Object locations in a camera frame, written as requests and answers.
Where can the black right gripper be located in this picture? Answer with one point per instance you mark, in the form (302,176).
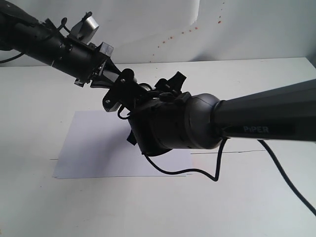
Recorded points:
(167,105)

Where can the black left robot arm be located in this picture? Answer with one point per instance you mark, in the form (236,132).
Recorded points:
(73,54)

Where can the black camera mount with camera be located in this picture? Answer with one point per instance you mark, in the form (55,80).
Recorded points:
(125,91)

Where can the white backdrop paper sheet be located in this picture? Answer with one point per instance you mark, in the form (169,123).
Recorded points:
(120,21)

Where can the white spray paint can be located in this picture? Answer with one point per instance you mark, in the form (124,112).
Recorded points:
(143,85)

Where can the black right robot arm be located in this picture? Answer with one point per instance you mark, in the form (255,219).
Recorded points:
(285,113)

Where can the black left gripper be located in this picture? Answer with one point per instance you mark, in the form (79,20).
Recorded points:
(101,72)

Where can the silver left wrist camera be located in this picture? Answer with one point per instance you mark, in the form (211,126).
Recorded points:
(85,29)

